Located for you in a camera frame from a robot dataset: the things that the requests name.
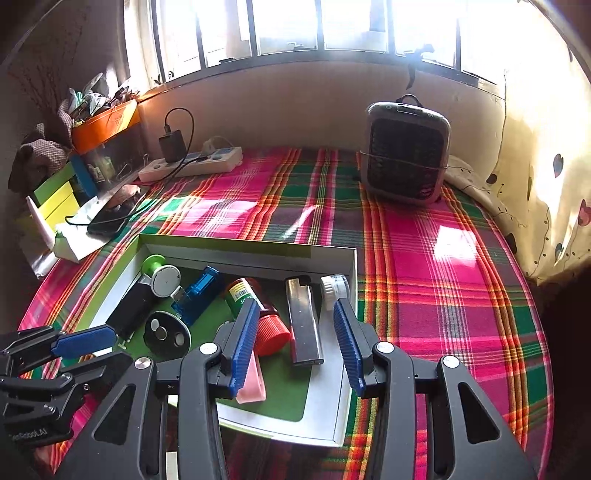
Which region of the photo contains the white rolled sheet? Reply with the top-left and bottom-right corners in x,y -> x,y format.
25,196 -> 58,252

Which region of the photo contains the blue translucent usb device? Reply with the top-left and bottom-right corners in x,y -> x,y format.
170,265 -> 220,326

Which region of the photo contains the black rectangular device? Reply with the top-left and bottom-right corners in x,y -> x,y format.
105,272 -> 158,340

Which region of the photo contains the white paper sheet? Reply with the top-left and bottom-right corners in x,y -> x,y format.
53,196 -> 139,264

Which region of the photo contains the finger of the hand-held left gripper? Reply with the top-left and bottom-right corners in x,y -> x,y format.
0,324 -> 116,367
44,350 -> 134,407

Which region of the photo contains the red-capped green bottle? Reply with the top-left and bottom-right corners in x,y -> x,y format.
225,277 -> 291,356

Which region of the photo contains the brown checked cloth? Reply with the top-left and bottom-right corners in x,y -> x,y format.
11,124 -> 70,195

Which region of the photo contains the black smartphone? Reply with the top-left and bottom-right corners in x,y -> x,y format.
87,185 -> 144,236

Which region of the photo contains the green cardboard box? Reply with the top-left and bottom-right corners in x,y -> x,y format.
85,234 -> 358,448

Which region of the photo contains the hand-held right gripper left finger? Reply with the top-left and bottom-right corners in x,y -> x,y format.
55,298 -> 262,480

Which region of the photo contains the green thread spool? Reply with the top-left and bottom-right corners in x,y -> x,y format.
141,255 -> 183,298

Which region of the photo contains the window grille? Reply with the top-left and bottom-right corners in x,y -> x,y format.
148,0 -> 509,88

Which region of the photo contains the cream heart-print curtain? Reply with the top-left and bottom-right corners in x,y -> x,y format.
443,60 -> 591,287

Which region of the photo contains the orange box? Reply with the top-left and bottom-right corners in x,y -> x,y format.
71,99 -> 141,155

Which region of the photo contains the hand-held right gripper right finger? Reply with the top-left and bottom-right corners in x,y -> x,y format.
332,298 -> 539,480

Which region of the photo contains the black charger adapter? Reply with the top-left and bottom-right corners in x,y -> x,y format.
158,131 -> 188,163

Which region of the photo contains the plaid blanket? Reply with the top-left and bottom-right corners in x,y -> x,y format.
18,147 -> 550,480

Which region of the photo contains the black charging cable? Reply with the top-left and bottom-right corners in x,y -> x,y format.
65,107 -> 208,228

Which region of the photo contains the white power strip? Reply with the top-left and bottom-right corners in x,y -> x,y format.
139,147 -> 244,183

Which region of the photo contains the yellow-green box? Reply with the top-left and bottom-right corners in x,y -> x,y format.
28,161 -> 88,236

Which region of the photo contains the black round disc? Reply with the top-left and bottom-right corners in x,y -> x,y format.
144,311 -> 191,358

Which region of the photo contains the blue box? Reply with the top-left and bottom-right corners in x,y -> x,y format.
69,154 -> 100,199

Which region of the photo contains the long black case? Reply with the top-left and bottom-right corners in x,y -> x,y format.
285,274 -> 325,366

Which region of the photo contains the pink clip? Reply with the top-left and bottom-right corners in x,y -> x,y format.
236,355 -> 267,404

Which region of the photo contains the white small cap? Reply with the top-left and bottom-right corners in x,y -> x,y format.
320,274 -> 350,311

